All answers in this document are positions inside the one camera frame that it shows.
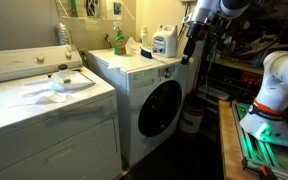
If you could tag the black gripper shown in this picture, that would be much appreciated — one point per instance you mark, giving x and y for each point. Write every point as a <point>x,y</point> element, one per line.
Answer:
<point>196,30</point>

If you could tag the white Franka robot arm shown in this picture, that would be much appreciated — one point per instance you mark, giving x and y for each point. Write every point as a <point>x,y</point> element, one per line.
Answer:
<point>280,76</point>

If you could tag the white front-load washing machine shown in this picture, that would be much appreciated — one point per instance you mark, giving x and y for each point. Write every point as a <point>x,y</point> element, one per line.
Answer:
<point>130,110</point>

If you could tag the white laundry detergent jug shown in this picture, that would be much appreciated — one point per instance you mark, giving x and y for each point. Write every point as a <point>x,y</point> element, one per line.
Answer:
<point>165,41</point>

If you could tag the silver washer control knob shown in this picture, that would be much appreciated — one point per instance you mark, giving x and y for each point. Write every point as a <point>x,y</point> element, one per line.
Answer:
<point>167,74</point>

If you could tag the blue scrub brush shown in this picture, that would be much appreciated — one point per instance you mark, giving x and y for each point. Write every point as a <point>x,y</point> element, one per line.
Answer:
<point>146,52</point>

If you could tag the slim white plastic bottle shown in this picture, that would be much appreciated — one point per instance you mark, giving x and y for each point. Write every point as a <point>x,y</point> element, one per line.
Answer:
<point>144,36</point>

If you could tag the white flat tray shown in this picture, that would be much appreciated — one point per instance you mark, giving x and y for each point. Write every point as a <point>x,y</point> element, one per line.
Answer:
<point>213,92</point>

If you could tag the cluttered storage shelf unit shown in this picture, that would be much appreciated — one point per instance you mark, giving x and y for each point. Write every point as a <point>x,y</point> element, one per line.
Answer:
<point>237,66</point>

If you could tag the crumpled clear plastic bag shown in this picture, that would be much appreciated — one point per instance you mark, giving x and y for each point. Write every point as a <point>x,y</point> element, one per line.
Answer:
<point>132,46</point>

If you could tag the round black washer door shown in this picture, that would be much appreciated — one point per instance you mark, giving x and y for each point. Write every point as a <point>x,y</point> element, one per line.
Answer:
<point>160,108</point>

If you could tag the white bucket with red stripes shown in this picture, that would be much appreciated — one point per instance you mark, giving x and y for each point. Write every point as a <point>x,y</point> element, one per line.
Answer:
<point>191,116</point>

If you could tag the red box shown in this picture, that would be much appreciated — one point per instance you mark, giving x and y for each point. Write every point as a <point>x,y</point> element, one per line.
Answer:
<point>251,79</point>

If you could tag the green spray cleaner bottle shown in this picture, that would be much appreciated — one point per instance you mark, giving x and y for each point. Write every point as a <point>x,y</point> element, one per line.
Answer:
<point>119,43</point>

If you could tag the white box with green label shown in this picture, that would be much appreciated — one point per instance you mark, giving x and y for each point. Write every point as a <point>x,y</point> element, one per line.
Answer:
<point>114,9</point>

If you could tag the white dryer control knob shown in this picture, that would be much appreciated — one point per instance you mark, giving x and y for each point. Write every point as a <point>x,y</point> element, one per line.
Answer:
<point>68,55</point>
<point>40,59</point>

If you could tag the green bottle with red base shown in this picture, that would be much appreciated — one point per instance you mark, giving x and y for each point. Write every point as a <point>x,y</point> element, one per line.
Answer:
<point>73,8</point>

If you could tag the small jar with black lid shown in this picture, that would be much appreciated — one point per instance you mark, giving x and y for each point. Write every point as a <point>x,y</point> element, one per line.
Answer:
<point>64,73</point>

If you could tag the orange and black clamp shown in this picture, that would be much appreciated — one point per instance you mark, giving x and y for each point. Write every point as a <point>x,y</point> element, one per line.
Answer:
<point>267,172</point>

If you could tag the white top-load dryer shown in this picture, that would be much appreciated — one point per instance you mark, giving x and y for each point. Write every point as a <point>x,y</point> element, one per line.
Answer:
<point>50,133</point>

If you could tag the metal wall faucet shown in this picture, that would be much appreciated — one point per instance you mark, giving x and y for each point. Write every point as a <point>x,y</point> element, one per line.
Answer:
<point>108,40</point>

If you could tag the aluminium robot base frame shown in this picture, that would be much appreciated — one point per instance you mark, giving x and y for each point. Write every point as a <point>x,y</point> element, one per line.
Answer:
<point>267,156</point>

